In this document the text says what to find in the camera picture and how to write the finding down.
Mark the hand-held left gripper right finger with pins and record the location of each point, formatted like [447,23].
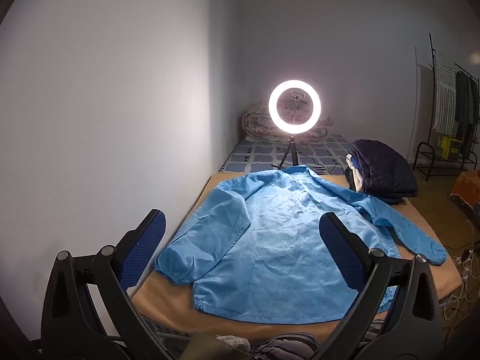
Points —
[341,251]

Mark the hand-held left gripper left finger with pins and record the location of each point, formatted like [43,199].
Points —
[144,249]

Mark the light blue jacket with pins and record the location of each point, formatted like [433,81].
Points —
[262,240]

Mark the dark hanging clothes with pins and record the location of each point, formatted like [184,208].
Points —
[465,108]

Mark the black clothes rack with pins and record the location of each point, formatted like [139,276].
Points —
[432,50]

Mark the tan blanket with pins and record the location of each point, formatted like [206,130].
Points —
[165,303]

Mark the white garment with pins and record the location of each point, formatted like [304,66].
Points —
[354,180]

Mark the royal blue garment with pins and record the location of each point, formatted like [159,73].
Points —
[355,161]

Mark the navy padded jacket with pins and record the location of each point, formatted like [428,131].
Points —
[386,168]

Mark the striped grey clothing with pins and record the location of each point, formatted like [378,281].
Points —
[285,348]

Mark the black tripod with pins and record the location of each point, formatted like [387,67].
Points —
[291,150]

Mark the olive fur-trimmed garment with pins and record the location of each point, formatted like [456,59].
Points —
[210,348]

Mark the white power strip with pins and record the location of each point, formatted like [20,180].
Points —
[465,266]

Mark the blue checked mat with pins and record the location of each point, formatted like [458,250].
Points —
[255,155]

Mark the orange patterned cloth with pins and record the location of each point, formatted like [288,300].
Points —
[468,187]

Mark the floral folded quilt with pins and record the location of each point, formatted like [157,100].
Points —
[255,123]

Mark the white striped towel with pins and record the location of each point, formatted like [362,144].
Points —
[444,93]

